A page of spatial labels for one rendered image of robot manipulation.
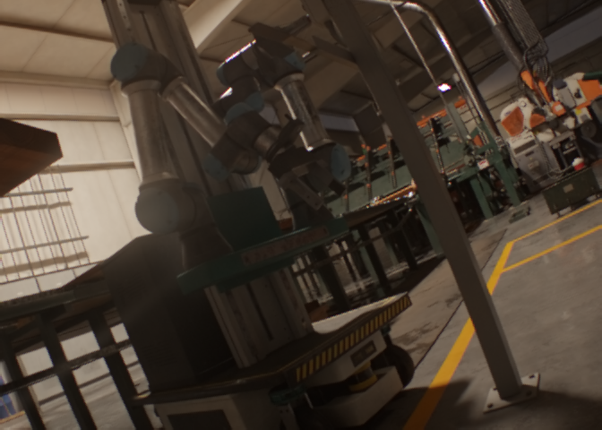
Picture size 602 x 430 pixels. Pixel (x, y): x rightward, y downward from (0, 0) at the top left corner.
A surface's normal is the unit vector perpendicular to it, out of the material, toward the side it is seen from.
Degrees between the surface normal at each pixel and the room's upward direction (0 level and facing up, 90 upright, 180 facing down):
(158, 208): 98
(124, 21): 90
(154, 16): 90
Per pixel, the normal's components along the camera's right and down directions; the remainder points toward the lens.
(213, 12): -0.49, 0.08
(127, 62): -0.33, -0.14
